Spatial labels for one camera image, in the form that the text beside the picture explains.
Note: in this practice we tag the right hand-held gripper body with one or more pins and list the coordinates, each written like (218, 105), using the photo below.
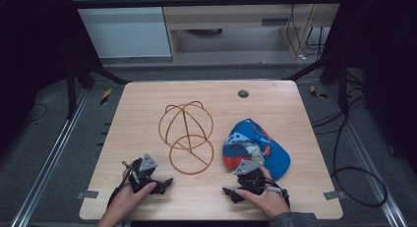
(250, 178)

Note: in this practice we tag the person's right hand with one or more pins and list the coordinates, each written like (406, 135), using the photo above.
(268, 202)

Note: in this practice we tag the grey tape strip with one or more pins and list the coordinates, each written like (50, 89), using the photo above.
(334, 195)
(88, 194)

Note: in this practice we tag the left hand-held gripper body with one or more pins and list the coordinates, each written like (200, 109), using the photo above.
(147, 164)

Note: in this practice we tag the yellow and black tape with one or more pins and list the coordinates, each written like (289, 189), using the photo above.
(317, 93)
(106, 96)

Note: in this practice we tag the blue and red baseball cap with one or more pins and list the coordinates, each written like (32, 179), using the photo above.
(254, 140)

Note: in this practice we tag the aluminium floor rail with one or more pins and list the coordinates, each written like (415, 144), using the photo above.
(367, 158)
(49, 158)

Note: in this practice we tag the person's left hand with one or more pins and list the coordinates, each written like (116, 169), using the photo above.
(126, 202)

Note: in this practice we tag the white cabinet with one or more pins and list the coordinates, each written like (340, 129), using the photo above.
(124, 30)

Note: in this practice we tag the light wooden desk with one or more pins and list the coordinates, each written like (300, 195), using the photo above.
(229, 19)

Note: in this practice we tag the black metal stand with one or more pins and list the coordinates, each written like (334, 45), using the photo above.
(70, 89)
(342, 86)

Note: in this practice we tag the black curtain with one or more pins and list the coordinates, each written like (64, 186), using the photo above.
(32, 56)
(383, 56)

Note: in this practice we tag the black horizontal frame bar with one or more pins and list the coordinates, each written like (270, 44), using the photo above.
(203, 2)

